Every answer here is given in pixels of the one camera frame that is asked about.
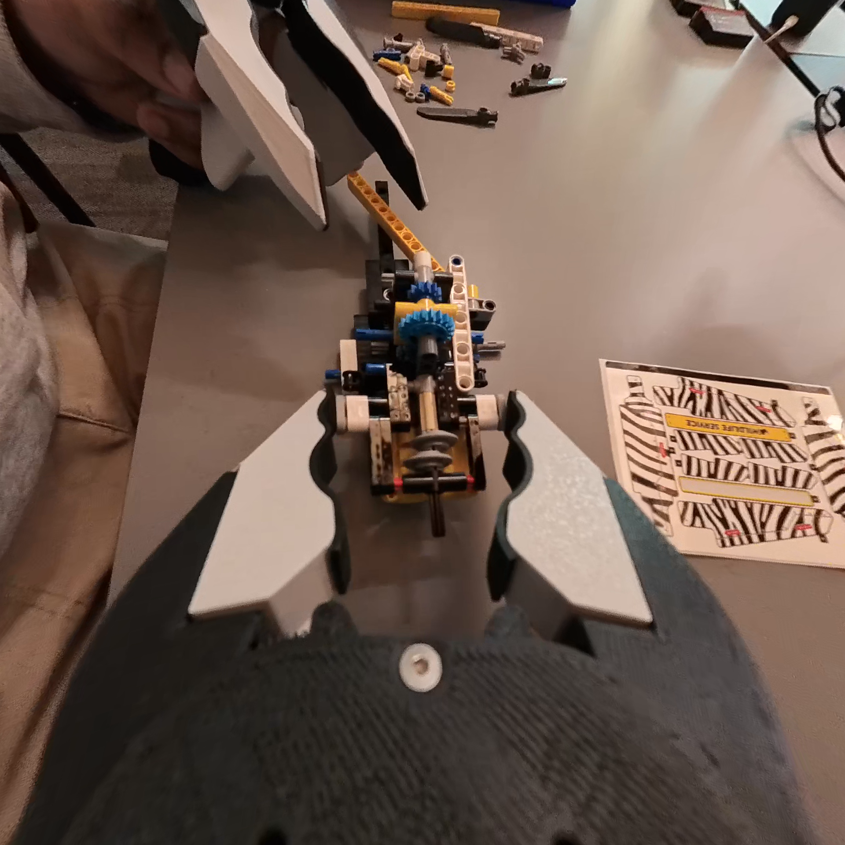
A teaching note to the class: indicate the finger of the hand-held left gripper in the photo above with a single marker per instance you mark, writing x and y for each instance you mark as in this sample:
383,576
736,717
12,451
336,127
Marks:
356,99
257,105

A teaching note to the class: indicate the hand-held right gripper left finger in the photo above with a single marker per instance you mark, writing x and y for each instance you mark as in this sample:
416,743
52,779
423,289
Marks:
264,528

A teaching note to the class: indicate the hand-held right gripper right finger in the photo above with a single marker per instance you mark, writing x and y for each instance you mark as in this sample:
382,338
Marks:
568,528

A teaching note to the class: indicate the partly built lego vehicle chassis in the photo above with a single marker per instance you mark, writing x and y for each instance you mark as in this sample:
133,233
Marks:
422,330

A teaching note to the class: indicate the person's left forearm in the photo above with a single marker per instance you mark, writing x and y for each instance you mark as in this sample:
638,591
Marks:
26,99

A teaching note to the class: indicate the pile of small lego pieces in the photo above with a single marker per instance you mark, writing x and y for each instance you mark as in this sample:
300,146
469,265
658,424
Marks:
416,63

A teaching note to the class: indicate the black lego blade piece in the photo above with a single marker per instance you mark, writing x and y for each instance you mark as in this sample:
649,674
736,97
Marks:
455,30
455,115

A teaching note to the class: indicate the long yellow lego beam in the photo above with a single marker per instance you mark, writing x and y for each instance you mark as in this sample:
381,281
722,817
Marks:
442,12

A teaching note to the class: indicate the light grey lego beam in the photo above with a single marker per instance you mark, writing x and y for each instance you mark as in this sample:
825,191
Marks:
521,39

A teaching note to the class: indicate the black lego piece silver tip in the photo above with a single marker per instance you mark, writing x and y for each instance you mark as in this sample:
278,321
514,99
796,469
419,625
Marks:
535,86

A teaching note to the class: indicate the person's left hand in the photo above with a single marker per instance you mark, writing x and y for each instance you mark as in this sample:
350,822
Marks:
112,53

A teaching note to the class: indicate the zebra striped sticker sheet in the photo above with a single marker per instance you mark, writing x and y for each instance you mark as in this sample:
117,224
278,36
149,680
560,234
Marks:
726,475

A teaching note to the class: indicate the person's legs in beige trousers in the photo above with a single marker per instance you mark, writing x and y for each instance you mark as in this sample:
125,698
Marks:
72,462

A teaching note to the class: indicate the blue plastic object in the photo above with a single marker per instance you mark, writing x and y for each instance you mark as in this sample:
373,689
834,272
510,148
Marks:
538,4

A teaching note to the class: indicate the black chair leg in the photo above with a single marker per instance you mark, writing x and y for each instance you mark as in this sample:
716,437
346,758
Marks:
46,178

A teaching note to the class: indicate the person's grey sweater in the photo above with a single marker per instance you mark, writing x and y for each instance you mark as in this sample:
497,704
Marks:
20,396

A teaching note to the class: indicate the black box with red label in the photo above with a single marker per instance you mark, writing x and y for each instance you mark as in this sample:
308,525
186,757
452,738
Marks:
716,26

